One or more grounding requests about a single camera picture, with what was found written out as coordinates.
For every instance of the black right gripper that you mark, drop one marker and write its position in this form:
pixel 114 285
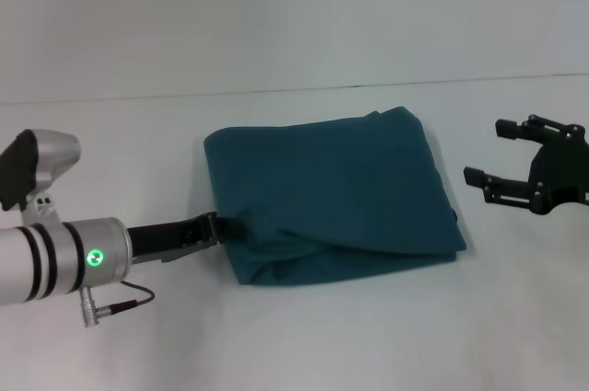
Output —
pixel 561 175

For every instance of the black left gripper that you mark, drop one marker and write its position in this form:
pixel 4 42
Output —
pixel 170 237

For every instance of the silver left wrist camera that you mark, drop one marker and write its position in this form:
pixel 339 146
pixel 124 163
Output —
pixel 37 165

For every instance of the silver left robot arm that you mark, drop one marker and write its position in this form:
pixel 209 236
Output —
pixel 60 257

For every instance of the teal t-shirt with FREE print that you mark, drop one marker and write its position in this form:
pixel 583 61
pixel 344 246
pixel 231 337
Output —
pixel 331 193

